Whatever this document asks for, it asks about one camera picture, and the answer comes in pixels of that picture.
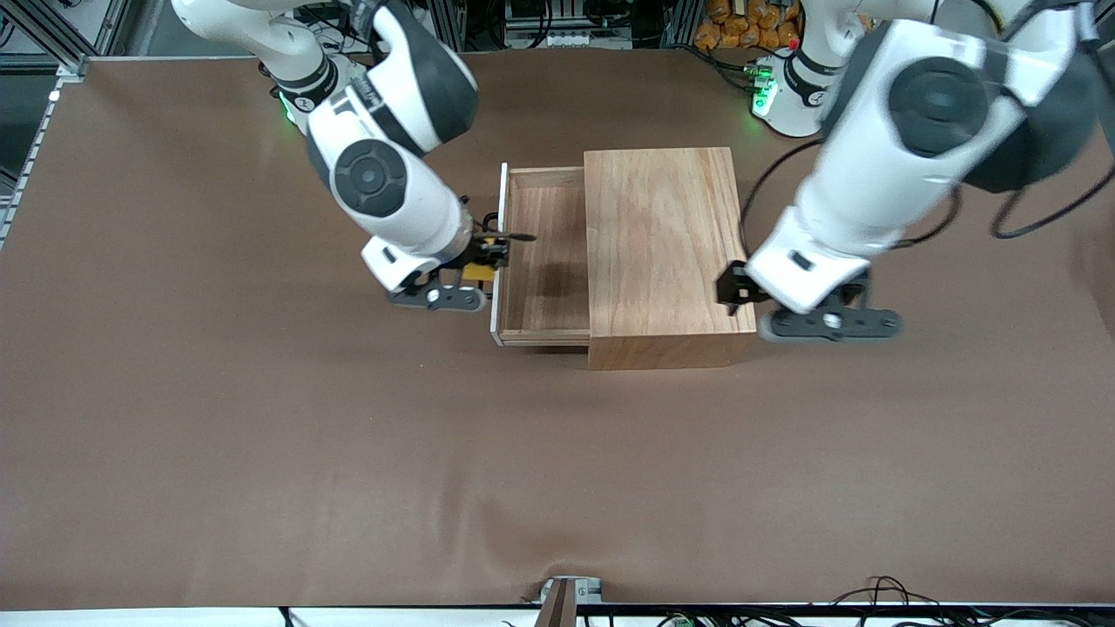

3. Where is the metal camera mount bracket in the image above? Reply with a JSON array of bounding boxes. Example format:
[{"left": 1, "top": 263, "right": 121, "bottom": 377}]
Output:
[{"left": 535, "top": 576, "right": 605, "bottom": 627}]

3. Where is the wooden cabinet box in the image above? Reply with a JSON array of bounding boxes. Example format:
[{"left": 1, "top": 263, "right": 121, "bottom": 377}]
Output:
[{"left": 584, "top": 147, "right": 758, "bottom": 372}]

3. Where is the wooden drawer with black handle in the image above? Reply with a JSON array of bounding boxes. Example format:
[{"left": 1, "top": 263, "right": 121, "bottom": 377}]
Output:
[{"left": 490, "top": 161, "right": 595, "bottom": 348}]

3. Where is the brown table cover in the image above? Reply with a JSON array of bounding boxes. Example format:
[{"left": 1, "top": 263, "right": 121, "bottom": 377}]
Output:
[{"left": 0, "top": 38, "right": 1115, "bottom": 610}]

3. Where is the aluminium frame profile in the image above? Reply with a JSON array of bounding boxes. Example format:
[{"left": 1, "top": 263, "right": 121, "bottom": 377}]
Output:
[{"left": 0, "top": 0, "right": 93, "bottom": 79}]

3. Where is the white power strip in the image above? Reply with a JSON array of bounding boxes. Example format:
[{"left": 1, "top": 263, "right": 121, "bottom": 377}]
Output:
[{"left": 510, "top": 29, "right": 612, "bottom": 51}]

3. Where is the black cable bundle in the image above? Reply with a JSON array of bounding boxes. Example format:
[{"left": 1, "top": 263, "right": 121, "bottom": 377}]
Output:
[{"left": 823, "top": 575, "right": 972, "bottom": 627}]

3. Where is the pile of orange objects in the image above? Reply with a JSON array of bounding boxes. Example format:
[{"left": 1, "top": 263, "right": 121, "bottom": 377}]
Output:
[{"left": 694, "top": 0, "right": 803, "bottom": 51}]

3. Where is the black arm base cable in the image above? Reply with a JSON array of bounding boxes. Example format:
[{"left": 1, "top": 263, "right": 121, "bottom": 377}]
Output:
[{"left": 682, "top": 44, "right": 773, "bottom": 96}]

